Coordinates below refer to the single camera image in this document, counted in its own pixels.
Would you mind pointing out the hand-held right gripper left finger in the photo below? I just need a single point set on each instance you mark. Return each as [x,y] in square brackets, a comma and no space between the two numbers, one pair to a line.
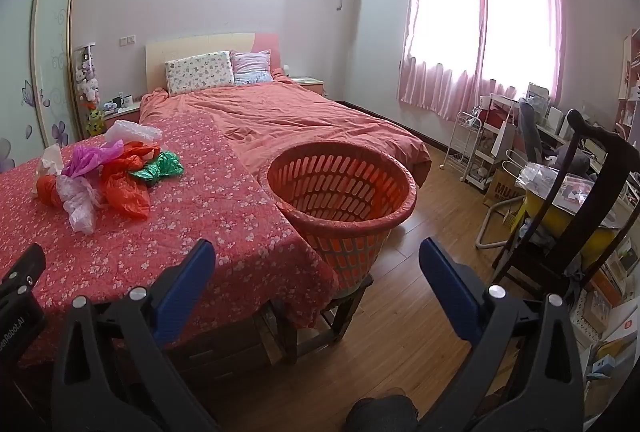
[184,294]

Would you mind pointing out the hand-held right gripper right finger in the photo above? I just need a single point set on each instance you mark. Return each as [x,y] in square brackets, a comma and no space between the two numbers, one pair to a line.
[450,294]

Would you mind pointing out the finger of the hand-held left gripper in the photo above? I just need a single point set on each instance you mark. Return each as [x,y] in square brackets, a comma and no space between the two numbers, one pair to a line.
[22,269]

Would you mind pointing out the small red plastic bag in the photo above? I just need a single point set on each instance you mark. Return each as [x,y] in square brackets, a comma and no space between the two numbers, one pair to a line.
[46,188]

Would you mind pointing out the pale pink plastic bag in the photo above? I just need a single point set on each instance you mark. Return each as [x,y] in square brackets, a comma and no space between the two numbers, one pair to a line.
[80,207]

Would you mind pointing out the white plastic bag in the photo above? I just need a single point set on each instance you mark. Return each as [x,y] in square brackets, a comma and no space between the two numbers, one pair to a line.
[51,159]

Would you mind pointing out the orange plastic laundry basket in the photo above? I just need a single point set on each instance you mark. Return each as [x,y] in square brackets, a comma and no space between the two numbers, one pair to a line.
[350,237]

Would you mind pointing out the purple plastic bag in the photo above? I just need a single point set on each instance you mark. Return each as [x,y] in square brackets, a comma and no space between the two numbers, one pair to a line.
[85,159]

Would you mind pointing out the green plastic bag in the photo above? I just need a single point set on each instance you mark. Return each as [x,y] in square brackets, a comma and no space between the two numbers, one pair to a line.
[160,169]

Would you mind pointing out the clear bubble plastic bag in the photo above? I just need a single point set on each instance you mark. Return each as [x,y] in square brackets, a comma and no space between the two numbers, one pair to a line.
[132,132]

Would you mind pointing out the dark wooden table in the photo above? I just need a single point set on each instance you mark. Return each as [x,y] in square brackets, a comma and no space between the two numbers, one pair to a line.
[225,352]

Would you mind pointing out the table with red floral cloth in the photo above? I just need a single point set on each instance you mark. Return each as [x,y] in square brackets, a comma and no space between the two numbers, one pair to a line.
[200,222]

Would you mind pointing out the dark wooden stool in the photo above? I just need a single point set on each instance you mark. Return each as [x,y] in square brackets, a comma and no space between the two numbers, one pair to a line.
[345,312]

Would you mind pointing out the brown cardboard box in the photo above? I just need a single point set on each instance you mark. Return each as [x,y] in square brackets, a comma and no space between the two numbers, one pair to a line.
[500,192]

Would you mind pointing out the yellow plastic tub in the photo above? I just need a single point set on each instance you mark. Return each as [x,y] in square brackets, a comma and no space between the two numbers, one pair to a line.
[560,219]

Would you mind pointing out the person's dark trouser leg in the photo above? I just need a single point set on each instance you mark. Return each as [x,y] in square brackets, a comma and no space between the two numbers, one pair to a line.
[382,414]

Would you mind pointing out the white rolling cart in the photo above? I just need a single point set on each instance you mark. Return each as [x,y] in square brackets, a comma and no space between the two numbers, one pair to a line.
[487,152]

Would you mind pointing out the clear plastic packets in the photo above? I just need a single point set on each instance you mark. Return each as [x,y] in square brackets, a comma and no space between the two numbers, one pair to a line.
[537,174]

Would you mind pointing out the white paper bag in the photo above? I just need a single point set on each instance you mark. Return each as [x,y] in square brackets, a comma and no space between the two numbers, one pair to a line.
[502,139]

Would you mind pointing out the green yellow plush toy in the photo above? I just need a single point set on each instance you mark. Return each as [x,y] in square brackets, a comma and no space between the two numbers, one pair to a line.
[96,122]

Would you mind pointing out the pile of boxes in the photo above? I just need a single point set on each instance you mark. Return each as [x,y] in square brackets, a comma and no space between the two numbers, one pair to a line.
[615,327]

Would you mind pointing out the grey office chair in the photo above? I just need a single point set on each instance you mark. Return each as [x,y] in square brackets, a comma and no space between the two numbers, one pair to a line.
[530,132]

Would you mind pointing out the pink nightstand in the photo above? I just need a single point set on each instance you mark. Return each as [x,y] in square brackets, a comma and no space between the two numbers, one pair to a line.
[125,116]
[310,87]

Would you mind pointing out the dark wooden chair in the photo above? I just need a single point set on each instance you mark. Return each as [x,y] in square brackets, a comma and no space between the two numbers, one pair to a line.
[585,162]

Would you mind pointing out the white mug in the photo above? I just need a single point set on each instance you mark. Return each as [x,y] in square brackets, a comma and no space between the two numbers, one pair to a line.
[126,101]

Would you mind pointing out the hanging plush toys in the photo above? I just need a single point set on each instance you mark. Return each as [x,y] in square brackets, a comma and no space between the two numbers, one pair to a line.
[89,79]

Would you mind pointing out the bed with orange duvet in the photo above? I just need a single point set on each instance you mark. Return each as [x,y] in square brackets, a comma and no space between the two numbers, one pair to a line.
[300,122]

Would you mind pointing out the flower print sliding wardrobe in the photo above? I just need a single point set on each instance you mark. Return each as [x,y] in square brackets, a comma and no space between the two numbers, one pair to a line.
[47,62]

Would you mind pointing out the pink curtain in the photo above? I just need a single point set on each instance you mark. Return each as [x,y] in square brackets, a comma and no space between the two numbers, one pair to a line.
[425,82]
[545,37]

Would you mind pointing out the white floral pillow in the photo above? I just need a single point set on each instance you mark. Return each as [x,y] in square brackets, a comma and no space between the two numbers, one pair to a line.
[200,72]

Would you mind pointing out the pink striped pillow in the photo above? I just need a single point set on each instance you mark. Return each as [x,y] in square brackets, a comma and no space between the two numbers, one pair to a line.
[252,67]

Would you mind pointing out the pink white bookshelf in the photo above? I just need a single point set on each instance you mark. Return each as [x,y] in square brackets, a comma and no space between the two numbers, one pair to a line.
[631,77]

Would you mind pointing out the white tube frame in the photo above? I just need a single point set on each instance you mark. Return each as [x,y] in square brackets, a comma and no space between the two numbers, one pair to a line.
[482,232]

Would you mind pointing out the white wall switch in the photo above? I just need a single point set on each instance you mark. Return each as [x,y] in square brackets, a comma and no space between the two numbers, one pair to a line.
[127,41]

